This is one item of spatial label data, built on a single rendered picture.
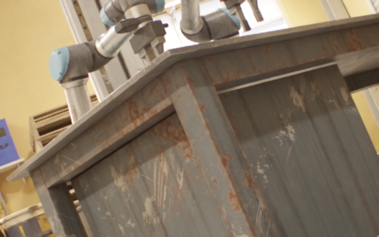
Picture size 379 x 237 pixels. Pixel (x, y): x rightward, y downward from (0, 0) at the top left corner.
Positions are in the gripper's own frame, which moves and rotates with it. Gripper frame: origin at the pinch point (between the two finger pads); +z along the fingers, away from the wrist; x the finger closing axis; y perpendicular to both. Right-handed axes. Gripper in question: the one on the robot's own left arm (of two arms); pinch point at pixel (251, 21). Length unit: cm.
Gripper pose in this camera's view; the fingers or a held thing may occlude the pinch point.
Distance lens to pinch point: 243.8
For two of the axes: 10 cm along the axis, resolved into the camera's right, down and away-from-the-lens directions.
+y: -7.6, 2.2, -6.1
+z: 3.9, 9.1, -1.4
